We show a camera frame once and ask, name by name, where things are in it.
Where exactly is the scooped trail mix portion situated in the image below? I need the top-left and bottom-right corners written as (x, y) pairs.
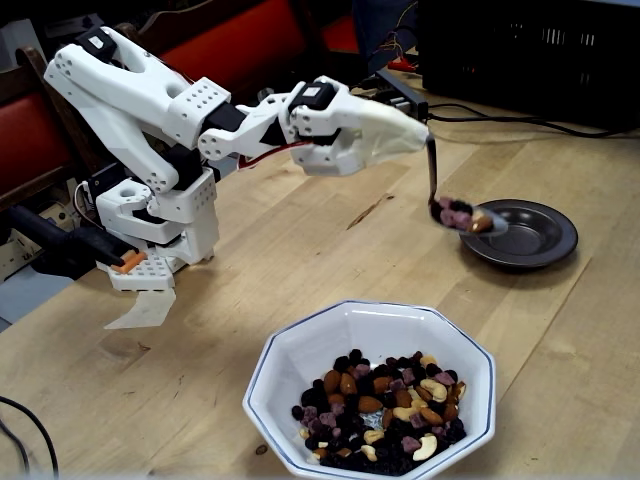
top-left (433, 196), bottom-right (494, 234)

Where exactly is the black looped cable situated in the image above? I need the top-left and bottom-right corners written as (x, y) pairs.
top-left (0, 394), bottom-right (61, 479)

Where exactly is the bent metal spoon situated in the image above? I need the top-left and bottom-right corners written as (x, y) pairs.
top-left (425, 134), bottom-right (509, 236)

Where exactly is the white octagonal bowl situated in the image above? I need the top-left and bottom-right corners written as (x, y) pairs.
top-left (242, 298), bottom-right (498, 477)

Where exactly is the black orange bar clamp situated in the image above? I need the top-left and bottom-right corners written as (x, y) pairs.
top-left (4, 204), bottom-right (149, 281)

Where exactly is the dark brown plate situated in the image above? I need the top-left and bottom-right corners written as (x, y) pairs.
top-left (458, 198), bottom-right (580, 274)

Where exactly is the thick black cable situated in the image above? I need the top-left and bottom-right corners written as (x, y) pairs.
top-left (427, 102), bottom-right (640, 139)

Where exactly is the black plastic crate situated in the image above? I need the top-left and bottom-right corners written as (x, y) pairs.
top-left (417, 0), bottom-right (640, 129)

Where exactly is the plain white box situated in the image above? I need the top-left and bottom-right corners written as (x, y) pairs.
top-left (0, 18), bottom-right (41, 71)

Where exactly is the beige masking tape wrap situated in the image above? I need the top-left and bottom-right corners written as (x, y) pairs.
top-left (344, 97), bottom-right (431, 167)

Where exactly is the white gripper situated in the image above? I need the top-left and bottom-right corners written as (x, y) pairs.
top-left (285, 75), bottom-right (371, 177)

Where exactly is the grey usb hub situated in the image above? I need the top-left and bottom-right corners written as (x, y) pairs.
top-left (375, 67), bottom-right (430, 121)

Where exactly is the blue cloth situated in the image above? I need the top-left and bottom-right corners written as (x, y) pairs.
top-left (351, 0), bottom-right (421, 79)

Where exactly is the trail mix pile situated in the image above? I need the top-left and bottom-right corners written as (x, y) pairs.
top-left (290, 348), bottom-right (469, 476)

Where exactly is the white carton blue logo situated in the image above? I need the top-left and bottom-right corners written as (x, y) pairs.
top-left (44, 12), bottom-right (106, 36)

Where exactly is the beige tape sheet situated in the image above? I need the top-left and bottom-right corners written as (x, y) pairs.
top-left (103, 287), bottom-right (177, 331)

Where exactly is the printed cardboard box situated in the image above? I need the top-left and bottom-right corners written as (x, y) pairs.
top-left (0, 199), bottom-right (76, 284)

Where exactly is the wooden chair red cushion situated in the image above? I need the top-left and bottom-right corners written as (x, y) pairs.
top-left (0, 45), bottom-right (101, 214)
top-left (113, 0), bottom-right (364, 119)

